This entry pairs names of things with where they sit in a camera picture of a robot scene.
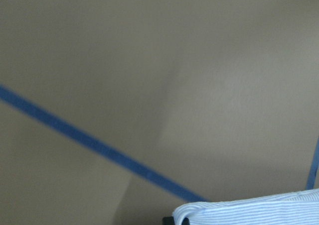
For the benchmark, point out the light blue striped shirt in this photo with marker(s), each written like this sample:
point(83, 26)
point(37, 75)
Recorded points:
point(295, 208)

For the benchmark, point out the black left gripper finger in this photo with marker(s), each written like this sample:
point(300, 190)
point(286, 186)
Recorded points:
point(168, 221)

